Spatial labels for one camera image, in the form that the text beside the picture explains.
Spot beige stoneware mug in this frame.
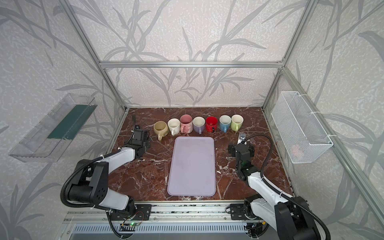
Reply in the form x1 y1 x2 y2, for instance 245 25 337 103
154 121 169 141

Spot light green mug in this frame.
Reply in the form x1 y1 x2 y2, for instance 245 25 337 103
231 115 244 132

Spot white mug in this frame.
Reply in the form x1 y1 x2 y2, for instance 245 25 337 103
168 118 181 136

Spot blue mug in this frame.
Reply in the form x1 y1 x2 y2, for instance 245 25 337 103
219 115 232 133

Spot red mug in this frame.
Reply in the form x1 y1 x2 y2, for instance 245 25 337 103
206 117 219 133

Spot pink patterned mug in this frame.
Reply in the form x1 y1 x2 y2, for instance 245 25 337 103
180 114 193 134

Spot lavender mug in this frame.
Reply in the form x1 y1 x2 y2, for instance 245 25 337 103
193 117 206 135

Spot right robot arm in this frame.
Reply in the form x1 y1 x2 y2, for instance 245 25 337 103
228 143 322 240

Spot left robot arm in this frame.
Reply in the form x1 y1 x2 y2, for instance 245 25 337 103
60 129 150 217

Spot lavender plastic tray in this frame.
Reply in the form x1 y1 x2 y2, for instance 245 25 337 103
167 137 216 197

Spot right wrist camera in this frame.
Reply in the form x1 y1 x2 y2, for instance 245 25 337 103
238 133 247 145

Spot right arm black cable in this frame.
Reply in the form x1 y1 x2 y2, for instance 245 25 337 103
239 133 331 240

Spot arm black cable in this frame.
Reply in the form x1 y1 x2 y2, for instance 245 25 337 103
239 133 331 240
59 115 137 209

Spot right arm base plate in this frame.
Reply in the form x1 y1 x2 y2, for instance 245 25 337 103
227 204 263 221

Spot white wire mesh basket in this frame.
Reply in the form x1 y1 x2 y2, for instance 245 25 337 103
272 91 334 164

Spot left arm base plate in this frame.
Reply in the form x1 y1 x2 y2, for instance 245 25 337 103
110 204 152 221

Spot aluminium front rail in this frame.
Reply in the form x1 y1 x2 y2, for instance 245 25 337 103
63 200 244 224

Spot aluminium cage frame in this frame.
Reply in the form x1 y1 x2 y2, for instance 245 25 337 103
59 1 384 224

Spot clear plastic wall bin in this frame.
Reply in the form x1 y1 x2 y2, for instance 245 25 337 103
9 94 98 163

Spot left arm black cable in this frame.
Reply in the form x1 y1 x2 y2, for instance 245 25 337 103
59 115 137 209

